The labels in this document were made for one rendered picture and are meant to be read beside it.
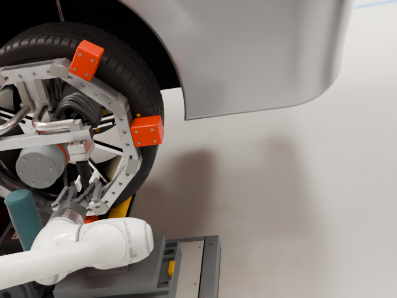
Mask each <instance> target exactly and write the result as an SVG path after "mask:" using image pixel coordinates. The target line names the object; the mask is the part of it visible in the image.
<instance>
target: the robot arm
mask: <svg viewBox="0 0 397 298"><path fill-rule="evenodd" d="M99 178H100V177H99V173H98V171H97V169H95V170H94V172H93V175H92V177H91V178H90V181H89V184H90V185H89V187H88V188H87V189H86V190H85V192H84V193H83V194H82V195H80V196H79V198H77V199H76V196H77V192H80V191H81V189H82V186H83V185H82V182H81V179H80V176H78V178H77V180H75V181H74V182H71V183H70V185H71V186H70V187H68V186H65V187H64V189H63V190H62V191H61V193H60V194H59V196H58V198H57V199H56V201H55V202H53V203H52V204H51V207H52V210H53V212H54V213H53V214H52V215H51V217H50V219H49V221H48V222H47V224H46V226H45V227H44V228H43V229H42V230H41V231H40V232H39V234H38V235H37V237H36V239H35V240H34V242H33V244H32V247H31V250H30V251H25V252H19V253H15V254H10V255H3V256H0V290H2V289H6V288H9V287H12V286H17V285H19V284H24V283H27V282H31V281H36V282H37V283H40V284H42V285H46V286H50V285H53V284H55V283H57V282H59V281H60V280H62V279H63V278H65V276H66V275H67V274H70V273H72V272H74V271H76V270H79V269H81V268H86V267H95V268H98V269H103V270H106V269H110V268H117V267H123V266H126V265H128V264H132V263H136V262H138V261H141V260H143V259H144V258H146V257H147V256H149V255H150V252H151V251H152V250H153V247H154V243H153V236H152V230H151V227H150V225H148V224H147V223H146V222H145V221H143V220H141V219H137V218H111V219H103V220H99V221H95V222H92V223H87V224H84V220H85V219H86V214H87V212H88V211H89V210H90V208H92V207H96V209H97V208H100V205H99V202H100V198H101V195H102V192H103V189H102V185H101V182H99ZM92 197H93V199H91V198H92ZM90 199H91V200H92V201H91V202H90V203H89V201H90Z"/></svg>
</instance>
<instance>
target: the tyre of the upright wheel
mask: <svg viewBox="0 0 397 298"><path fill-rule="evenodd" d="M83 40H86V41H88V42H91V43H93V44H95V45H97V46H99V47H101V48H104V52H103V55H102V58H101V60H100V62H99V65H98V67H97V70H96V73H95V74H94V77H96V78H98V79H99V80H101V81H102V82H103V83H105V84H107V85H108V86H110V87H111V88H113V89H114V90H116V91H117V92H120V93H121V94H122V95H123V96H125V97H126V98H128V103H129V105H130V110H131V115H132V119H133V120H134V119H135V118H142V117H148V116H156V115H160V116H161V120H162V125H163V127H164V102H163V99H162V94H161V90H160V87H159V85H158V84H157V80H156V78H155V76H153V72H152V71H151V69H150V68H148V65H147V64H146V62H145V61H143V58H142V57H141V56H140V55H139V54H137V52H136V51H135V50H134V49H133V48H131V47H130V45H128V44H127V43H124V41H123V40H121V39H118V37H117V36H115V35H112V34H111V33H109V32H107V31H106V32H105V31H104V30H103V29H101V28H100V29H98V28H97V27H95V26H90V25H88V24H84V25H83V23H79V22H77V23H75V22H67V21H60V22H52V23H51V22H49V23H45V24H40V25H37V26H35V27H31V28H29V29H27V30H25V31H23V32H21V33H19V34H18V35H16V36H15V37H14V38H12V39H11V40H10V41H8V42H7V43H6V44H5V45H4V46H3V47H1V48H0V67H5V66H14V65H19V64H26V63H34V62H39V61H46V60H54V59H56V58H59V59H62V58H67V59H69V60H70V61H73V57H74V55H75V53H76V50H77V48H78V46H79V45H80V44H81V42H82V41H83ZM158 147H159V144H157V145H148V146H142V147H140V151H141V152H142V153H141V156H142V163H141V166H140V169H139V170H138V171H137V173H136V175H135V176H134V177H133V178H132V179H131V181H130V182H129V183H128V184H127V186H126V187H125V188H124V190H123V191H122V192H121V194H120V195H119V196H118V198H117V199H116V200H115V201H114V203H113V204H112V206H111V207H110V209H112V208H114V207H116V206H118V205H120V204H121V203H123V202H124V201H126V200H128V199H129V198H130V197H131V196H132V195H134V194H135V193H136V191H138V189H139V188H140V187H141V186H142V185H143V183H144V182H145V180H146V179H147V177H148V175H149V173H150V171H151V169H152V166H153V164H154V161H155V157H156V154H157V151H158Z"/></svg>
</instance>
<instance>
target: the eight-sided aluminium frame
mask: <svg viewBox="0 0 397 298"><path fill-rule="evenodd" d="M71 63H72V61H70V60H69V59H67V58H62V59H59V58H56V59H54V60H46V61H39V62H34V63H26V64H19V65H14V66H5V67H0V90H1V89H2V87H3V85H10V84H14V83H16V82H23V81H24V82H30V81H34V80H35V79H42V80H43V79H51V78H56V77H59V78H61V79H63V80H64V81H66V82H67V83H69V84H70V85H72V86H74V87H75V88H76V89H78V90H79V91H81V92H83V93H84V94H86V95H87V96H89V97H90V98H92V99H93V100H95V101H96V102H98V103H100V104H101V105H103V106H104V107H106V108H108V109H109V110H110V111H112V112H113V116H114V119H115V122H116V127H117V130H118V134H119V138H120V141H121V145H122V149H123V154H124V156H125V161H126V163H125V164H124V165H123V167H122V168H121V169H120V171H119V172H118V174H117V175H116V176H115V178H114V179H113V180H112V181H111V183H110V184H109V186H108V187H107V188H106V190H105V191H104V192H103V193H102V195H101V200H102V204H101V205H100V208H97V209H96V208H90V210H89V211H88V212H87V214H86V216H91V215H96V216H98V215H101V214H105V213H106V212H107V211H108V210H109V209H110V207H111V206H112V204H113V203H114V201H115V200H116V199H117V198H118V196H119V195H120V194H121V192H122V191H123V190H124V188H125V187H126V186H127V184H128V183H129V182H130V181H131V179H132V178H133V177H134V176H135V175H136V173H137V171H138V170H139V169H140V166H141V163H142V156H141V153H142V152H141V151H140V147H135V146H134V142H133V139H132V134H131V130H130V127H131V125H132V123H133V119H132V115H131V110H130V105H129V103H128V98H126V97H125V96H123V95H122V94H121V93H120V92H117V91H116V90H114V89H113V88H111V87H110V86H108V85H107V84H105V83H103V82H102V81H101V80H99V79H98V78H96V77H94V76H93V77H92V79H91V80H90V81H86V80H84V79H82V78H81V77H78V76H76V75H75V74H72V73H70V72H69V71H70V69H69V68H70V66H71ZM35 73H36V74H35ZM19 189H27V188H26V187H24V186H22V185H21V184H19V183H17V182H16V181H14V180H12V179H10V178H9V177H7V176H6V175H4V174H2V173H1V172H0V196H1V197H3V198H6V197H7V196H8V195H9V194H10V193H11V192H13V191H16V190H19ZM27 190H29V189H27ZM30 191H31V190H30ZM31 192H32V191H31ZM32 196H33V199H34V202H35V204H36V206H37V209H38V211H39V214H40V216H41V220H42V221H46V220H48V221H49V219H50V217H51V215H52V214H53V213H54V212H53V210H52V207H51V204H52V203H53V202H55V201H48V200H46V199H44V198H43V197H41V196H39V195H37V194H36V193H34V192H32Z"/></svg>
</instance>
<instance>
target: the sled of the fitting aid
mask: <svg viewBox="0 0 397 298"><path fill-rule="evenodd" d="M165 243H166V245H165V250H164V255H163V259H162V264H161V270H160V276H159V279H158V285H157V290H156V292H152V293H138V294H125V295H117V296H104V297H90V298H175V295H176V291H177V284H178V277H179V272H180V265H181V258H182V252H181V248H180V243H179V241H171V242H165ZM55 285H56V283H55V284H53V286H52V288H51V290H50V292H49V294H48V297H47V298H54V295H53V290H54V288H55Z"/></svg>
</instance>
